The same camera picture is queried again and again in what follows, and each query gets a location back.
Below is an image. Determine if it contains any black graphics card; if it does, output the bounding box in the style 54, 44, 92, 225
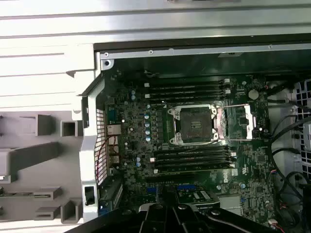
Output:
156, 188, 221, 212

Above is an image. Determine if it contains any black expansion slot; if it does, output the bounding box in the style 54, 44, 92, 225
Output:
145, 172, 211, 184

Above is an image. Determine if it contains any metal socket cover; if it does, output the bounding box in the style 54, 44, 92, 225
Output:
216, 103, 256, 141

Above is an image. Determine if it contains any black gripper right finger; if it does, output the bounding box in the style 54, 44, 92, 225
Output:
171, 190, 279, 233

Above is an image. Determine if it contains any black RAM slot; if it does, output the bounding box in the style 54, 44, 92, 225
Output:
152, 155, 238, 168
144, 79, 231, 88
145, 94, 232, 104
152, 145, 235, 156
153, 161, 238, 174
150, 150, 237, 162
145, 84, 231, 94
144, 89, 232, 99

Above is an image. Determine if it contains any grey metal drive cage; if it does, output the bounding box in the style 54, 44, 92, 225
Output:
286, 79, 311, 175

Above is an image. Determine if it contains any grey parts rack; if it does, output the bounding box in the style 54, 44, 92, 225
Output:
0, 113, 85, 224

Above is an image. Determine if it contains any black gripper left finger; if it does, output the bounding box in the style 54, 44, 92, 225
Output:
72, 190, 173, 233

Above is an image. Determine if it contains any black PC case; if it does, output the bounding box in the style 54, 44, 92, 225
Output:
79, 33, 311, 233

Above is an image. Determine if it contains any green motherboard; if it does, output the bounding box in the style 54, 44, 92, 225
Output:
103, 69, 272, 220

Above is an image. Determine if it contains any silver chipset heatsink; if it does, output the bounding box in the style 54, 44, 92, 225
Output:
217, 195, 242, 210

